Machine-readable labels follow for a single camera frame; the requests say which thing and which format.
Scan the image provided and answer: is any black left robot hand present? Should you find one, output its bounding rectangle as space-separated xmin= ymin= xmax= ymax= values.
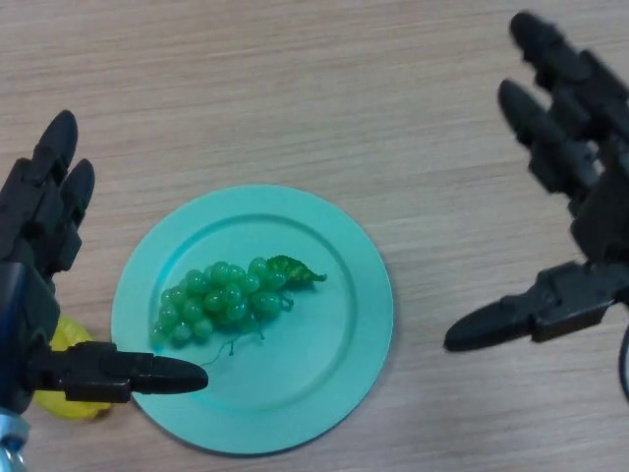
xmin=0 ymin=109 xmax=209 ymax=419

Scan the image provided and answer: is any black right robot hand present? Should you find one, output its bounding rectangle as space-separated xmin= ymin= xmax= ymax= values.
xmin=443 ymin=12 xmax=629 ymax=353

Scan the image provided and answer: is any green grapes bunch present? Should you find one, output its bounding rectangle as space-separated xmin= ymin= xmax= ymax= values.
xmin=149 ymin=254 xmax=328 ymax=368

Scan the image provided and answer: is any round green plate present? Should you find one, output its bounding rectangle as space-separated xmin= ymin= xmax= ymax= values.
xmin=111 ymin=184 xmax=394 ymax=456

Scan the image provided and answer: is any yellow starfruit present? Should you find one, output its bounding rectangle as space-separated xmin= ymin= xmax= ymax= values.
xmin=33 ymin=317 xmax=112 ymax=422

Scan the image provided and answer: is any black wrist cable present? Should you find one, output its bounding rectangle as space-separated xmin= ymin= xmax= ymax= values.
xmin=616 ymin=322 xmax=629 ymax=399

